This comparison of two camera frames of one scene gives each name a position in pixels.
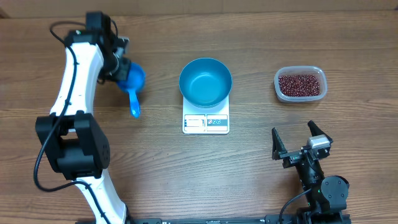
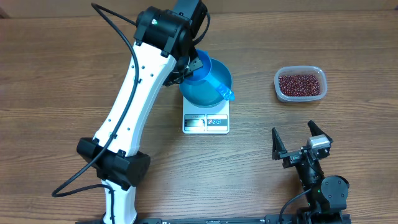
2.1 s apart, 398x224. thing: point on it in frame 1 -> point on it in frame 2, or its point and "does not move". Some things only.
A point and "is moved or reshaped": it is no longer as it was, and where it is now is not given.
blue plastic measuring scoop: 135,78 is moved or reshaped
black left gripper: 124,75 -> 194,64
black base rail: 301,218 does not move
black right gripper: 292,156 does not move
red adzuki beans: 300,85 does not move
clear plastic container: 300,83 does not move
